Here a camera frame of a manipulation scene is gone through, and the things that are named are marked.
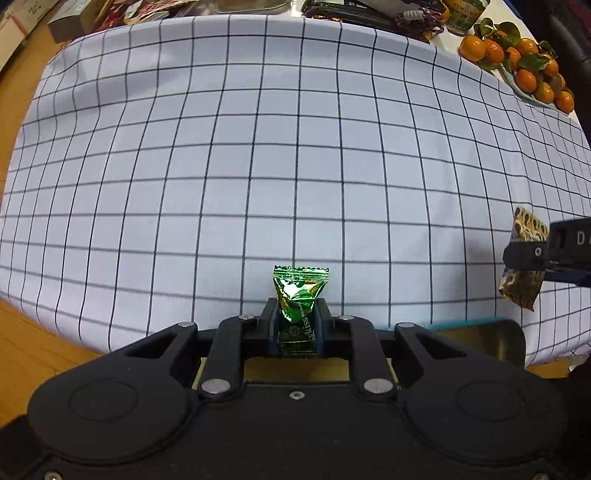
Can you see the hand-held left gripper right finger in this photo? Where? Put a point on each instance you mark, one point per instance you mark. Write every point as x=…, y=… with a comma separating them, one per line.
x=322, y=325

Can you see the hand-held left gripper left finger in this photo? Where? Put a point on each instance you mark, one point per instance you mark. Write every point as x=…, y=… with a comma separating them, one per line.
x=273, y=325

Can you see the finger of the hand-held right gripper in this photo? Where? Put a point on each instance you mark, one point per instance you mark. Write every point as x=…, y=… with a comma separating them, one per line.
x=526, y=258

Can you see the brown spotted snack packet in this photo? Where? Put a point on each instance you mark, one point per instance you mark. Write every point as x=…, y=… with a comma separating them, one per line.
x=526, y=226

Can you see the green foil candy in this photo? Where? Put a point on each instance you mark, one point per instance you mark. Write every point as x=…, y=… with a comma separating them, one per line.
x=298, y=295

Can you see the gold metal tray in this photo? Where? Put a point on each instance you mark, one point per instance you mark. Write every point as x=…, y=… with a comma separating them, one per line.
x=489, y=341

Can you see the pale green plate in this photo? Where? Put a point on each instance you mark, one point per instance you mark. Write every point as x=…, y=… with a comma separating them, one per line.
x=513, y=82

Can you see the white checked tablecloth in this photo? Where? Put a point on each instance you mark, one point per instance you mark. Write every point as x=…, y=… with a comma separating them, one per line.
x=277, y=138

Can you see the black sofa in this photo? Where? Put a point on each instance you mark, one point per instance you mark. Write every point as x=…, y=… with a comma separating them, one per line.
x=575, y=46

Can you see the pile of leafy tangerines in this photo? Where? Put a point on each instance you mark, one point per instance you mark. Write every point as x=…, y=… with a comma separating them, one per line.
x=473, y=48

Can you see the yellow lid glass jar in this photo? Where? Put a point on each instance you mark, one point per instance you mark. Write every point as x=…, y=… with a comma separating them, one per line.
x=464, y=16

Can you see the black snack packet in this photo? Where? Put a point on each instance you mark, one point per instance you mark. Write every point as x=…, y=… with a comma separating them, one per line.
x=351, y=11

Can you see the clear glass jar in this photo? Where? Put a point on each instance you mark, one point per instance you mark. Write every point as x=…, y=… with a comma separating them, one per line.
x=251, y=5

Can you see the pile of red snack packets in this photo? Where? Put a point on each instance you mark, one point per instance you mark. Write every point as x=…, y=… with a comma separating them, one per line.
x=138, y=9

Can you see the pale long cardboard box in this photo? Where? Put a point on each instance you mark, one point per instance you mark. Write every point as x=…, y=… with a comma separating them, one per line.
x=71, y=23

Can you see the pale printed cardboard box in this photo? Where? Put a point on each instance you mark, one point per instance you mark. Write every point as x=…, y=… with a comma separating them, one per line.
x=18, y=23

